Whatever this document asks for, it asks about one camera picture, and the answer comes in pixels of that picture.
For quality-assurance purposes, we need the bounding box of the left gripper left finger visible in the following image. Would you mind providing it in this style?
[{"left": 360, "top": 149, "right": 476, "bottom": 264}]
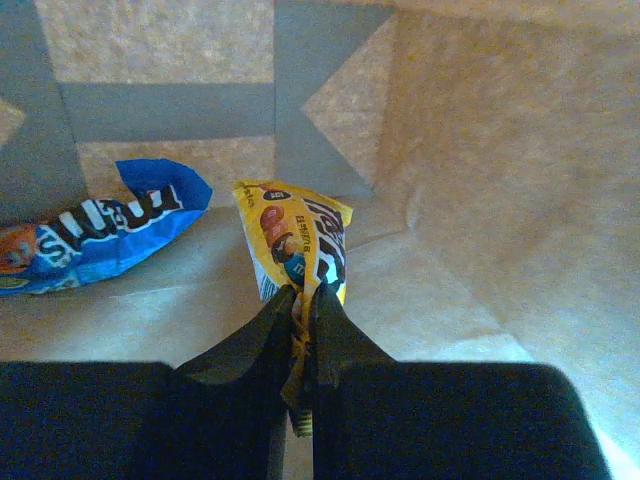
[{"left": 1, "top": 287, "right": 295, "bottom": 479}]

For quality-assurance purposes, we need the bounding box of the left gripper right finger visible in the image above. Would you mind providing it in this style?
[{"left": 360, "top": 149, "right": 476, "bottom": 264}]
[{"left": 311, "top": 286, "right": 611, "bottom": 479}]

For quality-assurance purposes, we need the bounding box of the yellow snack packet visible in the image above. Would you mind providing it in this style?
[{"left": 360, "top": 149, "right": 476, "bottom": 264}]
[{"left": 232, "top": 180, "right": 352, "bottom": 437}]

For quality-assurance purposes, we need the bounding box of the brown paper bag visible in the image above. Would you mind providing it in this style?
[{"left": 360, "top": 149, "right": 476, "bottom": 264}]
[{"left": 1, "top": 1, "right": 639, "bottom": 479}]

